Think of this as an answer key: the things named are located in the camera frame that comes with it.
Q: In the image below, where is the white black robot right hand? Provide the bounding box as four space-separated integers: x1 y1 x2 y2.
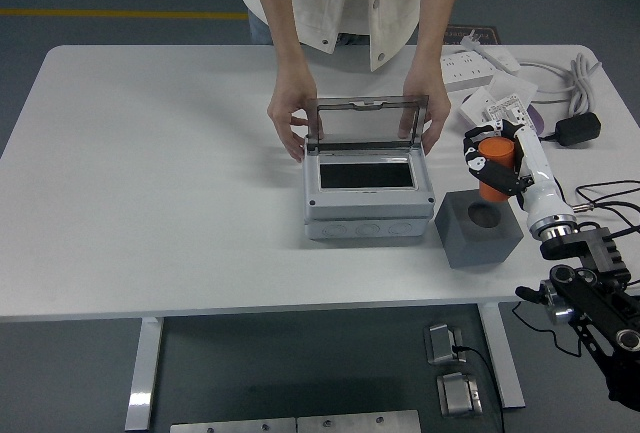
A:
462 120 576 239

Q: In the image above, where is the black floor cable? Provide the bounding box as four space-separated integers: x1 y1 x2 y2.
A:
451 345 506 433

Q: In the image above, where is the white flat panel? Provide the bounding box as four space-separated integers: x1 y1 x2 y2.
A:
458 86 501 127

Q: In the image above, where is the metal floor socket box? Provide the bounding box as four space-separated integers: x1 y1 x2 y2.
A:
423 321 469 365
435 371 485 418

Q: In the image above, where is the labelled packaged wall socket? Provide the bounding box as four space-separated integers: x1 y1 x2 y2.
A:
482 95 531 129

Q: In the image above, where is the person's left hand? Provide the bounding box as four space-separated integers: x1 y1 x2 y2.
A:
398 71 452 158

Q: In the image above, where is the brown floor sign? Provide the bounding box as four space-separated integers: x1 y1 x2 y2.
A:
442 24 501 47

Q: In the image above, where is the black robot hand cable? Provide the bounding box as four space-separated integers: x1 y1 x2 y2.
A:
572 180 640 242

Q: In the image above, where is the white table leg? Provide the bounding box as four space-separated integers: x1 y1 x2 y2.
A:
477 302 526 410
123 317 165 430

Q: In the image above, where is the smoky transparent box lid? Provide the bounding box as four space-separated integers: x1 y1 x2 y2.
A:
305 94 431 150

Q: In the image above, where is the white power plug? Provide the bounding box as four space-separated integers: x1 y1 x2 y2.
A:
458 27 489 54

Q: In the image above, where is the grey block battery holder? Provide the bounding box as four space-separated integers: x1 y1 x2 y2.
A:
433 190 525 269

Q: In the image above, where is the person's right hand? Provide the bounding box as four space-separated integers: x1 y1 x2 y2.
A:
266 65 321 164

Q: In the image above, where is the grey plastic enclosure box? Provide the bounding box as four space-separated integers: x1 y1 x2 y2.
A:
300 145 435 241

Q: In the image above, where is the black power adapter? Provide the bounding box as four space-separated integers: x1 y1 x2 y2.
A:
554 112 603 148

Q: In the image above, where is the grey coiled power cable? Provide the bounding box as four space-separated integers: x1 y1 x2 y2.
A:
514 51 604 117

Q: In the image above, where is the white power strip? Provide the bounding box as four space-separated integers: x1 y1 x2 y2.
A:
439 50 497 93

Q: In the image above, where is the black cable under table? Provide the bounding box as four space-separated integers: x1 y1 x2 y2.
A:
509 300 584 357

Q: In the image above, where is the orange cylindrical battery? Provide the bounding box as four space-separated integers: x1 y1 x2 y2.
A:
476 136 516 203

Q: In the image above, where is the grey metal floor plate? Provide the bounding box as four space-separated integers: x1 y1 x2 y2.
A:
169 415 299 433
296 409 422 433

